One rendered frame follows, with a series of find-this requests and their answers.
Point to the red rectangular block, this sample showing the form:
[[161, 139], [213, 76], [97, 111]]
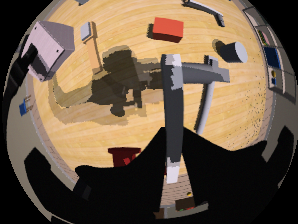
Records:
[[168, 30]]

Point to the blue-handled crank handle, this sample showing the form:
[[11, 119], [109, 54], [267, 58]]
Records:
[[207, 9]]

